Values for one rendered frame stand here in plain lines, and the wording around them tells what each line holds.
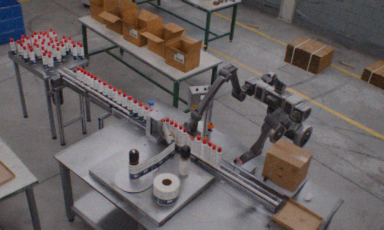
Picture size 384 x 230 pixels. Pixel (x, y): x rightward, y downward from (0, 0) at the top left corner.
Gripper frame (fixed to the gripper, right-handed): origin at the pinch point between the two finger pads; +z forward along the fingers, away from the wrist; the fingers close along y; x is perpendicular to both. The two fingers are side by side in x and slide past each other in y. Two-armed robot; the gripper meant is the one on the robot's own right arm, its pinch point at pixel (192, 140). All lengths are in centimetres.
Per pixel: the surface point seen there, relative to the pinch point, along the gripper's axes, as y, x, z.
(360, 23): -62, 562, 52
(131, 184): -20, -46, 32
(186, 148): 2.3, -9.8, 2.2
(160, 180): 1.5, -37.1, 18.5
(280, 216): 81, 15, 36
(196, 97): -16.4, 20.3, -24.5
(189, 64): -122, 143, 26
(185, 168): 3.8, -10.6, 20.7
